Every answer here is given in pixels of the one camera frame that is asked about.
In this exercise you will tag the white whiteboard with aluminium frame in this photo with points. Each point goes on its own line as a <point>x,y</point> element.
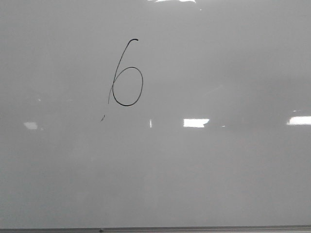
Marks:
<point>145,113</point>

